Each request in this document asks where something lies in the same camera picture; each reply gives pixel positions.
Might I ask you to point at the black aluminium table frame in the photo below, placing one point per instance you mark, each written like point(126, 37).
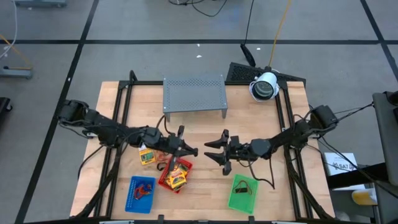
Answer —
point(146, 83)

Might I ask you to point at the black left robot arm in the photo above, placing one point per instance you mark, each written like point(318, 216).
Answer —
point(102, 127)

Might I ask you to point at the grey perforated metal riser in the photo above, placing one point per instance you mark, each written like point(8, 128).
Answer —
point(194, 93)

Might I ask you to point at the white cardboard box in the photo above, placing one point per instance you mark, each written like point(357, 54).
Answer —
point(337, 160)

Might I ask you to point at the grey floor stand base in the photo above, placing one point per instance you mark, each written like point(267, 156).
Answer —
point(15, 73)

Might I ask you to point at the yellow cup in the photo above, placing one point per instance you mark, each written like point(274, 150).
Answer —
point(363, 197)

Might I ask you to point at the blue plastic slotted basket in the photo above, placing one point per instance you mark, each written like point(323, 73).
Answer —
point(132, 205)

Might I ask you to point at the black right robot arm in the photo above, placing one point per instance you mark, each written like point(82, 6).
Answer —
point(295, 135)

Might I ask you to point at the red rubber band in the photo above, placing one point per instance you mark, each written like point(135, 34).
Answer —
point(140, 193)

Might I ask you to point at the white round camera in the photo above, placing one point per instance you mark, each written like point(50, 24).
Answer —
point(264, 88)

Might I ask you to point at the black perforated metal panel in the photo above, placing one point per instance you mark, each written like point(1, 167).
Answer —
point(242, 73)

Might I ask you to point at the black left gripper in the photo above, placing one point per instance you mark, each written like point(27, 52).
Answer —
point(174, 144)

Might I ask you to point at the grey cart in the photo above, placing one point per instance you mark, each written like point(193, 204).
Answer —
point(387, 140)

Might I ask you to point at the red plastic slotted basket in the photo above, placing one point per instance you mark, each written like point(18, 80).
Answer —
point(163, 183)

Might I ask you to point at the yellow Crayola crayon box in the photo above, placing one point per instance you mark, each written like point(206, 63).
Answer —
point(146, 155)

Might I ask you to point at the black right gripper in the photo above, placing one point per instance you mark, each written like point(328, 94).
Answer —
point(239, 152)

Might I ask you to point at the green plastic slotted basket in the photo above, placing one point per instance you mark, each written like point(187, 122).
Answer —
point(242, 205)

